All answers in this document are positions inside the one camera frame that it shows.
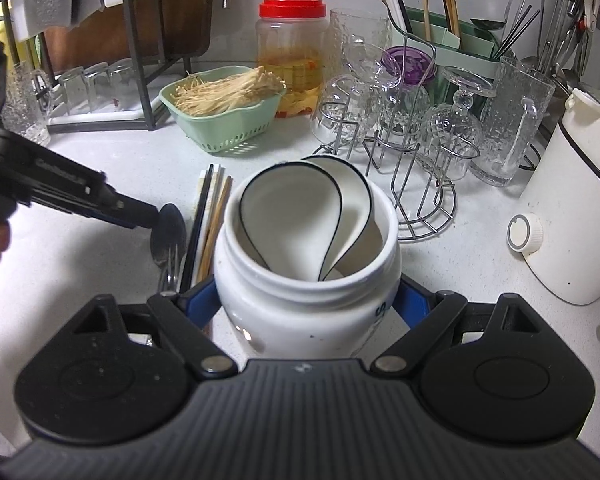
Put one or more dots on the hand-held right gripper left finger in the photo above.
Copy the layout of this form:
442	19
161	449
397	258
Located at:
205	305

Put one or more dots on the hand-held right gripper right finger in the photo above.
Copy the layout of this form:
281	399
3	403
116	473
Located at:
414	307

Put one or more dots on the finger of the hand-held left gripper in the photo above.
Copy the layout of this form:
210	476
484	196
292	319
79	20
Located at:
125	220

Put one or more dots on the black chopstick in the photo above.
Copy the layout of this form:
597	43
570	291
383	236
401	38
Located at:
196	225

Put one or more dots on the white mug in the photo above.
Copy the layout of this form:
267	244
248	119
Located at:
290	320

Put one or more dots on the white ceramic spoon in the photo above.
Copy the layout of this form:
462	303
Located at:
357	210
285	215

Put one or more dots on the hanging metal utensils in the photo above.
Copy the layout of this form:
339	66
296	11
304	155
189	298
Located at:
550	20

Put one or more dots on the tall textured glass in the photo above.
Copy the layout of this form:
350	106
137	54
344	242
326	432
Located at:
27	105

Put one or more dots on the small upturned glass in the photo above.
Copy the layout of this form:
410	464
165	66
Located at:
122	82
97	85
70	90

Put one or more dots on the black dish rack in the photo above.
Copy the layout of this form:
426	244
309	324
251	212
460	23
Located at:
150	110

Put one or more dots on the green plastic basket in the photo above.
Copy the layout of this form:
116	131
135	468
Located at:
230	132

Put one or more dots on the yellow detergent bottle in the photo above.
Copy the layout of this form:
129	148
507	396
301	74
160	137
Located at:
0	25

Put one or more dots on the enoki mushrooms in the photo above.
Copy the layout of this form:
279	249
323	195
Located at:
220	92

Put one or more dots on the grey cloth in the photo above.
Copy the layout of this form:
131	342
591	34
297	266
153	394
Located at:
55	0

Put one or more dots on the white electric pot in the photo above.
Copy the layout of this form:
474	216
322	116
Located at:
575	200

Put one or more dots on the wooden cutting board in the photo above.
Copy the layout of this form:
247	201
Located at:
130	25

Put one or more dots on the tall glass mug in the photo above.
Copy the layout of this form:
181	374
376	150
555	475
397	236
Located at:
510	125

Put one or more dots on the upturned glass cup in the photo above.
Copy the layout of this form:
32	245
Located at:
342	110

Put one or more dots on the red-lidded plastic jar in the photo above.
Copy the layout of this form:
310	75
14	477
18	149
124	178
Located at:
292	60

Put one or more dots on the purple-lidded glass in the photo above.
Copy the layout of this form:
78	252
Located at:
410	67

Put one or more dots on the wide glass goblet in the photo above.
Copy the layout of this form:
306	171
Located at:
370	62

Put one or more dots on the green utensil holder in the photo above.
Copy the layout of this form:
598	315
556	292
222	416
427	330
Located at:
437	47

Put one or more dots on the textured glass tumbler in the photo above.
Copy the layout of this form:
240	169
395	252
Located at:
357	27

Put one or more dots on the thin black chopsticks bundle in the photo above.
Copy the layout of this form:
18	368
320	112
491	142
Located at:
515	32

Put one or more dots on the metal ladle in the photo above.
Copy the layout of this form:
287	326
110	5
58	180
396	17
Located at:
487	23

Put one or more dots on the light wooden chopstick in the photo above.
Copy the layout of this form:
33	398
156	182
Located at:
450	0
425	0

